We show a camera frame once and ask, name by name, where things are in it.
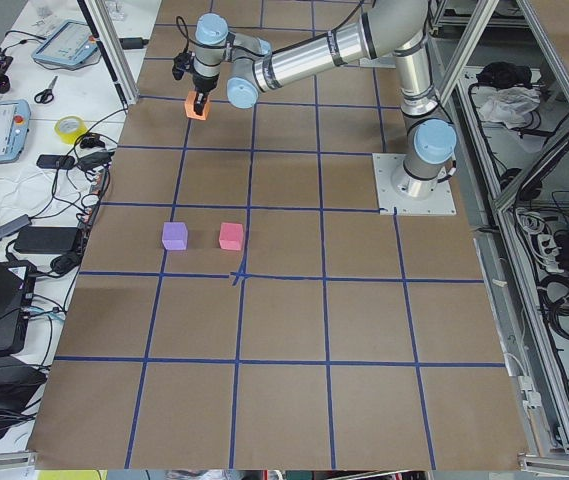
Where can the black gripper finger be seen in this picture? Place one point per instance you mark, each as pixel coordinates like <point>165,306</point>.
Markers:
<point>201,103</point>

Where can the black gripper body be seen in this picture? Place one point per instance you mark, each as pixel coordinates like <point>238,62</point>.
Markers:
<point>203,84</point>

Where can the orange foam block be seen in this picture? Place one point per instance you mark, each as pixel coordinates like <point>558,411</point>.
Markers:
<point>188,107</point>

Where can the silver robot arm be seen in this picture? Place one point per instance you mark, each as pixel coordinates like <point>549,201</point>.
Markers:
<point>396,28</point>

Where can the teach pendant far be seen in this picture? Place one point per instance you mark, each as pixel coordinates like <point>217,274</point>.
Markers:
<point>69,47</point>

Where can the yellow tape roll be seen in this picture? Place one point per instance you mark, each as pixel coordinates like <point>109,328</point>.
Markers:
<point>70,128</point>

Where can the purple foam block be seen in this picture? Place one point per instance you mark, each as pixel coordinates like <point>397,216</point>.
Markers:
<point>175,236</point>

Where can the black scissors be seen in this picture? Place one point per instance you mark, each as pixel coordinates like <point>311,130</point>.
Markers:
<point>46,96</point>

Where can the pink foam block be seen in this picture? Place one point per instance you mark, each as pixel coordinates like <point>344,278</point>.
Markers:
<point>231,236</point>

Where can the black power brick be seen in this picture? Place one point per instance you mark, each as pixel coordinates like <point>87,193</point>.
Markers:
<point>46,239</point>

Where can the white crumpled cloth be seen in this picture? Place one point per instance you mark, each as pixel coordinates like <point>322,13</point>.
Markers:
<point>512,107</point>

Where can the aluminium frame post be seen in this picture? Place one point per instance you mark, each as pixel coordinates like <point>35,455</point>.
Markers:
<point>101,26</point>

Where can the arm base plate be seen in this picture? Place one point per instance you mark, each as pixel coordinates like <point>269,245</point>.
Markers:
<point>400,194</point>

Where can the aluminium frame rail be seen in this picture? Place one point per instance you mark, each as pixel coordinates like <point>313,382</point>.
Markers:
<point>522,186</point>

